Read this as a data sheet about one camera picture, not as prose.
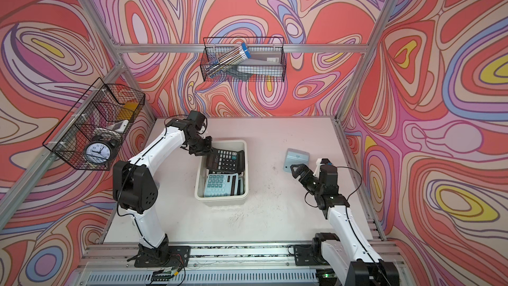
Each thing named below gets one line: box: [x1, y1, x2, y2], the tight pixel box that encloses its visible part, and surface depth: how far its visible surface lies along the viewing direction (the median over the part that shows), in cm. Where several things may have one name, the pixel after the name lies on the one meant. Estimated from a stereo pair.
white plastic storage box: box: [194, 139, 250, 207], surface depth 87 cm
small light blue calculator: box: [283, 148, 310, 173], surface depth 101 cm
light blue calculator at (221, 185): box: [203, 173, 239, 198], surface depth 87 cm
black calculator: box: [205, 146, 246, 175], surface depth 92 cm
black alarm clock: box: [84, 135, 118, 166], surface depth 69 cm
